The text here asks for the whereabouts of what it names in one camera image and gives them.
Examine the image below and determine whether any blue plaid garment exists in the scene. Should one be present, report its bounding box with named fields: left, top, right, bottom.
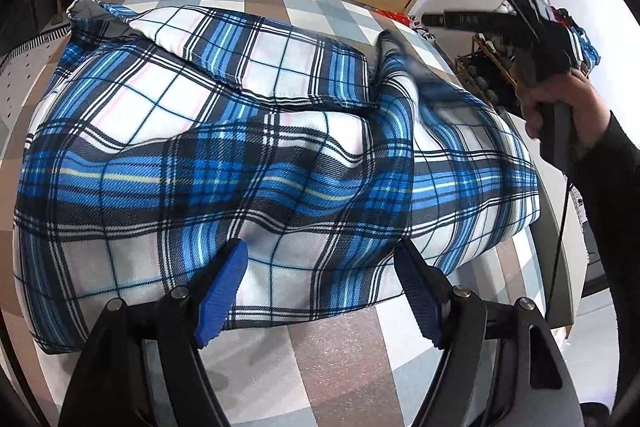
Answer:
left=12, top=0, right=543, bottom=355

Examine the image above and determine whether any person's right forearm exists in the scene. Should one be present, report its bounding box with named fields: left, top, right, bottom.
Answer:
left=570, top=109, right=640, bottom=410

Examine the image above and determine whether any wooden shoe rack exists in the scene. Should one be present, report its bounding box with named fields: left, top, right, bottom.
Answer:
left=454, top=7, right=601, bottom=110

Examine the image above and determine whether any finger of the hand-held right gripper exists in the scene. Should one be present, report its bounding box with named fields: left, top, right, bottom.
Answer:
left=422, top=10, right=507, bottom=30

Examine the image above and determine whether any person's right hand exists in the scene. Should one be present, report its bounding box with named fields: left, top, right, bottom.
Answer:
left=515, top=70, right=614, bottom=154

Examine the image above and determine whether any red object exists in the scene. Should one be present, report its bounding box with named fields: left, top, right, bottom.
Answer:
left=375, top=9, right=412, bottom=26

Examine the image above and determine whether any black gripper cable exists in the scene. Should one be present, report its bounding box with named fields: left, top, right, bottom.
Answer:
left=544, top=171, right=577, bottom=324

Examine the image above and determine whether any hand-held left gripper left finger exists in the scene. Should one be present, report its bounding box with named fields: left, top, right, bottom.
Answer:
left=59, top=239, right=249, bottom=427

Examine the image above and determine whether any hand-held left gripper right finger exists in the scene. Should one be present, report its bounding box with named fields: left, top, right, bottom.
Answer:
left=394, top=239, right=583, bottom=427

